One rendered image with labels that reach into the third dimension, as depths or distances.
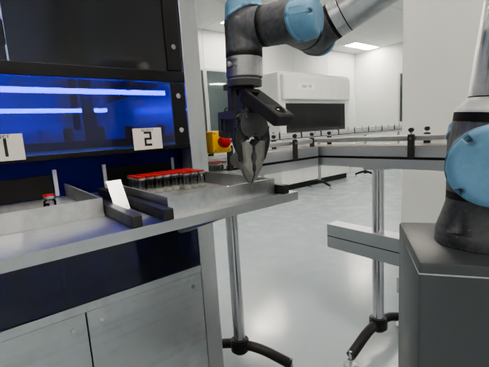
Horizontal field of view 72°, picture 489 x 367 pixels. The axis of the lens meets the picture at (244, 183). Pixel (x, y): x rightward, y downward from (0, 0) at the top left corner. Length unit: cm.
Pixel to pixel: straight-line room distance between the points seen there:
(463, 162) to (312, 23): 33
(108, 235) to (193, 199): 17
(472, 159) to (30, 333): 98
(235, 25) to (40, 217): 50
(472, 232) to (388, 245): 88
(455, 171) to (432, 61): 154
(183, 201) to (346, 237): 115
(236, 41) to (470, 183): 46
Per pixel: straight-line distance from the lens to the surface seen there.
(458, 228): 73
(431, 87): 205
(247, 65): 69
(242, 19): 70
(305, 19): 65
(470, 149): 54
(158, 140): 101
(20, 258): 54
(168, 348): 119
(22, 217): 67
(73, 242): 55
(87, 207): 69
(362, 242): 162
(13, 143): 92
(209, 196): 65
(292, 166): 150
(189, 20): 112
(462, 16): 205
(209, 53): 680
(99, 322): 106
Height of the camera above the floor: 102
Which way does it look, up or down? 9 degrees down
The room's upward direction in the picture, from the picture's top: 4 degrees counter-clockwise
